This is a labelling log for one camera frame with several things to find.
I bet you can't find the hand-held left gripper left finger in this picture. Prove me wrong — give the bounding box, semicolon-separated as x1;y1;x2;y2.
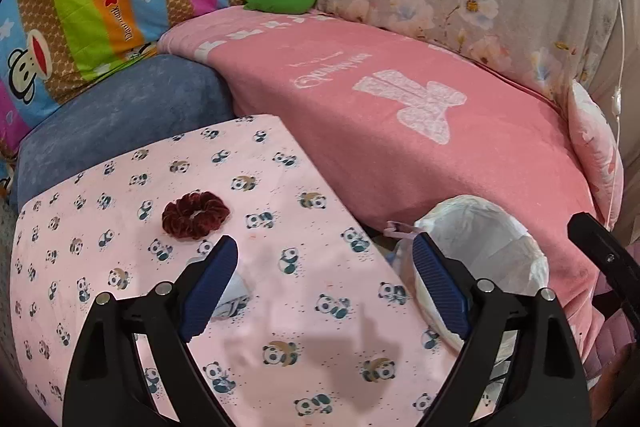
62;234;240;427

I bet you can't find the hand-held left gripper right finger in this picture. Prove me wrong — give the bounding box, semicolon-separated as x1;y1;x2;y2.
411;232;593;427

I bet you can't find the bin with white liner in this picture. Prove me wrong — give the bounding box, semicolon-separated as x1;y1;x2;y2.
392;195;550;355

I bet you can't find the lilac clothes peg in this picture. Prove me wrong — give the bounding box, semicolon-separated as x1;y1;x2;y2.
386;220;417;242

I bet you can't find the dark red scrunchie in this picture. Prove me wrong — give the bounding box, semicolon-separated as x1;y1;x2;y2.
161;190;231;240

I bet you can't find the lilac quilted cloth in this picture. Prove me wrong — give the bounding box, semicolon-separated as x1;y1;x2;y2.
580;242;640;378

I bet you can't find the pink floral pillow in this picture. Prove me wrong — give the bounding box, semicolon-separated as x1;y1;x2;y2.
567;81;625;228

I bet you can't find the pink panda print tablecloth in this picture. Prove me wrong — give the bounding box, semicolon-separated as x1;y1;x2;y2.
9;114;481;427

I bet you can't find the pink blanket with bow print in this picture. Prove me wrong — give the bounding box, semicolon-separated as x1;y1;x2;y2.
159;4;603;308

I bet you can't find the blue cushion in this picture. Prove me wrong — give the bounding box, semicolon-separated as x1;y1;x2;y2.
11;54;236;208

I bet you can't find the striped monkey print sheet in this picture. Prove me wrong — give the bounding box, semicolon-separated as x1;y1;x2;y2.
0;0;266;198

